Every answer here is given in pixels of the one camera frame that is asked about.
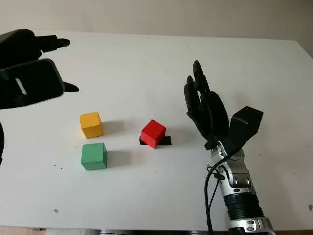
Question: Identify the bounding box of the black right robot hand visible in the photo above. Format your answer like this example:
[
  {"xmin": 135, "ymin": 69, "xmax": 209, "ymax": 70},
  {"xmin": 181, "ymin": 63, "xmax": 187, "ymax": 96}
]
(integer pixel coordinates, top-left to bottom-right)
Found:
[{"xmin": 183, "ymin": 60, "xmax": 231, "ymax": 151}]

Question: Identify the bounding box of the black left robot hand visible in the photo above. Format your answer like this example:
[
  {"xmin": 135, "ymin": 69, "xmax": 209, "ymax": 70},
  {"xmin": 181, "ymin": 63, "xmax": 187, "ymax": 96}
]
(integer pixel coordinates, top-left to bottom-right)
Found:
[{"xmin": 0, "ymin": 28, "xmax": 80, "ymax": 93}]

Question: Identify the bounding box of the red wooden cube block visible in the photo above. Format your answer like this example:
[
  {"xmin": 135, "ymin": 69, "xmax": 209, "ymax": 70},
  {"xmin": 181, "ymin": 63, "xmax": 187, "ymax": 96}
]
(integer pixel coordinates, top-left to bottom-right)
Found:
[{"xmin": 140, "ymin": 119, "xmax": 167, "ymax": 149}]

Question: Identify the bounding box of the yellow wooden cube block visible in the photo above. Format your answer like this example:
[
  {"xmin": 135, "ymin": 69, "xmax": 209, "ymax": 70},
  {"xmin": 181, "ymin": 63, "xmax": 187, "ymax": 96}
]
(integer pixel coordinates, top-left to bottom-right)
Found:
[{"xmin": 79, "ymin": 111, "xmax": 104, "ymax": 140}]

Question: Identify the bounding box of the green wooden cube block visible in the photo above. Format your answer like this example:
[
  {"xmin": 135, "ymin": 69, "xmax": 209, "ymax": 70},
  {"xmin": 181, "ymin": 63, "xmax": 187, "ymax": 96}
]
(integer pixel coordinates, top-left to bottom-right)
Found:
[{"xmin": 80, "ymin": 142, "xmax": 109, "ymax": 171}]

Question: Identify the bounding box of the black tape strip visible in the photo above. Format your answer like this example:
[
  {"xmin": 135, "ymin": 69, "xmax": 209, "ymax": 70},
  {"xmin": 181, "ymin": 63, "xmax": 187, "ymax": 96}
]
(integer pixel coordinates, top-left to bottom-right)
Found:
[{"xmin": 138, "ymin": 135, "xmax": 172, "ymax": 147}]

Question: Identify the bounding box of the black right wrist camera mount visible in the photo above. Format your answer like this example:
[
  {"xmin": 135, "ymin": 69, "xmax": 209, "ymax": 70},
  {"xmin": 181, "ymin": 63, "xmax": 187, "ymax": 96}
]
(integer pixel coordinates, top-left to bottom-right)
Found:
[{"xmin": 228, "ymin": 105, "xmax": 265, "ymax": 154}]

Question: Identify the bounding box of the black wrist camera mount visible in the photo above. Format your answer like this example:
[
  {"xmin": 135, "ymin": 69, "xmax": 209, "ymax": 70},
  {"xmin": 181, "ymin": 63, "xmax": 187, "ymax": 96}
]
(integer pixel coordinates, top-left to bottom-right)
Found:
[
  {"xmin": 228, "ymin": 105, "xmax": 265, "ymax": 154},
  {"xmin": 0, "ymin": 58, "xmax": 66, "ymax": 110}
]

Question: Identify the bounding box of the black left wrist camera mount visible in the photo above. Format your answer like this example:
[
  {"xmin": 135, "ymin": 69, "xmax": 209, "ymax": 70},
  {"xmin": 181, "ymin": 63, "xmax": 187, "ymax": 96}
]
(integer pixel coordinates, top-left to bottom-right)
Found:
[{"xmin": 0, "ymin": 58, "xmax": 66, "ymax": 110}]

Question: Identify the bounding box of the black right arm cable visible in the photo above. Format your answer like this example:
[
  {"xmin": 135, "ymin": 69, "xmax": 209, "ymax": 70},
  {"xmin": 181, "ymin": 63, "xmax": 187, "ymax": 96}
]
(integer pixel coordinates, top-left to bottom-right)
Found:
[{"xmin": 204, "ymin": 151, "xmax": 242, "ymax": 235}]

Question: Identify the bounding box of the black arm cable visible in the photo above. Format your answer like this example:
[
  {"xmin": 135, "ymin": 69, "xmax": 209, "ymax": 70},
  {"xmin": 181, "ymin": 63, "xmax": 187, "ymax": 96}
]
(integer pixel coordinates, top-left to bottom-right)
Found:
[
  {"xmin": 0, "ymin": 120, "xmax": 6, "ymax": 167},
  {"xmin": 204, "ymin": 151, "xmax": 242, "ymax": 235}
]

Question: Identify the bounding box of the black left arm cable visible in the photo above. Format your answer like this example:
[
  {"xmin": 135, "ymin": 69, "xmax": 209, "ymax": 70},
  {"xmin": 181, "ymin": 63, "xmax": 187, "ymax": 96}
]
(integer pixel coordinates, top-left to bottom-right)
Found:
[{"xmin": 0, "ymin": 120, "xmax": 6, "ymax": 167}]

